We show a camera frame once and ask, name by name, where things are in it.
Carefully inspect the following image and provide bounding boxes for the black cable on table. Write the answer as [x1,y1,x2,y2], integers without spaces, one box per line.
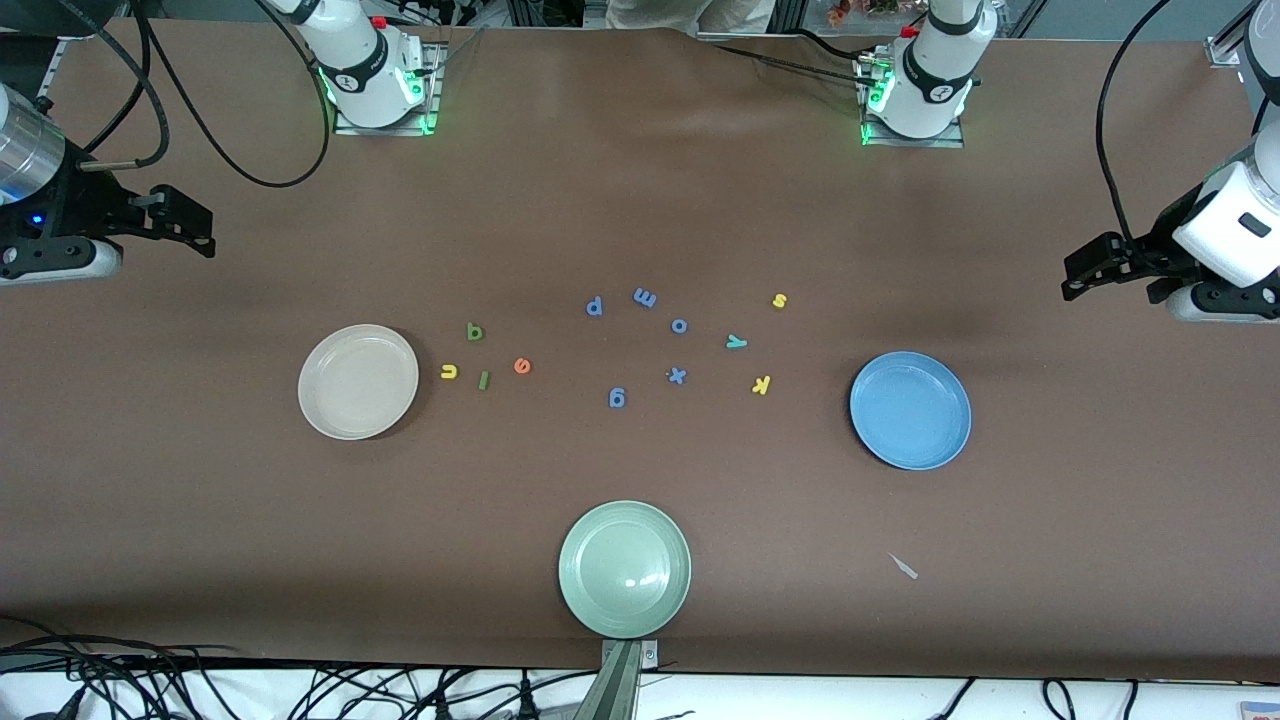
[712,32,886,89]

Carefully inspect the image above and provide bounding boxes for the green plate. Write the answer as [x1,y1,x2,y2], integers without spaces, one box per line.
[558,500,693,639]

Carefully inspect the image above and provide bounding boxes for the person beige trousers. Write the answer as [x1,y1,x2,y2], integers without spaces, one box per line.
[605,0,776,36]

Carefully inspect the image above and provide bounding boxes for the orange red decoration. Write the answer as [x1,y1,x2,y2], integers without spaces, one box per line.
[825,0,901,26]

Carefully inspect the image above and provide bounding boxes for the blue plate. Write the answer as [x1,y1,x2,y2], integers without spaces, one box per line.
[849,351,972,471]

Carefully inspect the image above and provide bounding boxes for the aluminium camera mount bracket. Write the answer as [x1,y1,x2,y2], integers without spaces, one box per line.
[572,638,661,720]

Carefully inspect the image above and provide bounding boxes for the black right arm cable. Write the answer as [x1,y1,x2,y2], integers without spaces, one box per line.
[60,0,333,189]

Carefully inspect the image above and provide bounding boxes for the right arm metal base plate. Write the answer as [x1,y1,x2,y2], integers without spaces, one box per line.
[333,40,443,137]

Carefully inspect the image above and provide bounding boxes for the aluminium frame profile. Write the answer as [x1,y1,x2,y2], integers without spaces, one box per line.
[35,40,66,111]
[1205,0,1266,69]

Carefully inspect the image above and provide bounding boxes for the beige plate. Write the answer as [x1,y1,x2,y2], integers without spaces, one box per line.
[298,324,420,441]

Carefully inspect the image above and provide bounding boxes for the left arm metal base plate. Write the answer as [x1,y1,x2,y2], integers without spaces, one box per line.
[860,55,966,149]

